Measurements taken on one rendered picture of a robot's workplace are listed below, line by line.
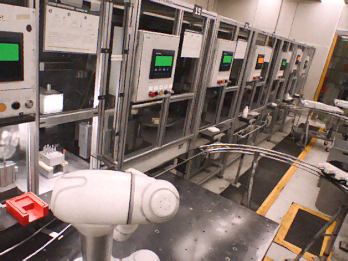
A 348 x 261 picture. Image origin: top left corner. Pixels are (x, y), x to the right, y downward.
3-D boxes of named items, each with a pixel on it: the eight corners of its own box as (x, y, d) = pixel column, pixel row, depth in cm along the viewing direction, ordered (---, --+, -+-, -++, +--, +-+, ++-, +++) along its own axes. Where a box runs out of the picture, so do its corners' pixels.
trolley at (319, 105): (289, 143, 594) (303, 99, 562) (287, 135, 646) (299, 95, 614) (332, 153, 575) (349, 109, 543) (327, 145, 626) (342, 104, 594)
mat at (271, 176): (254, 230, 295) (254, 228, 295) (206, 206, 324) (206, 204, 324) (324, 128, 765) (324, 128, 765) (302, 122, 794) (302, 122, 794)
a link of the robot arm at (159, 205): (174, 176, 85) (130, 173, 83) (189, 177, 68) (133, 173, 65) (171, 221, 83) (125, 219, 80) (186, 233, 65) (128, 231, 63)
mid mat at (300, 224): (327, 270, 255) (328, 269, 255) (270, 240, 282) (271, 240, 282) (337, 221, 336) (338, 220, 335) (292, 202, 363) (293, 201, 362)
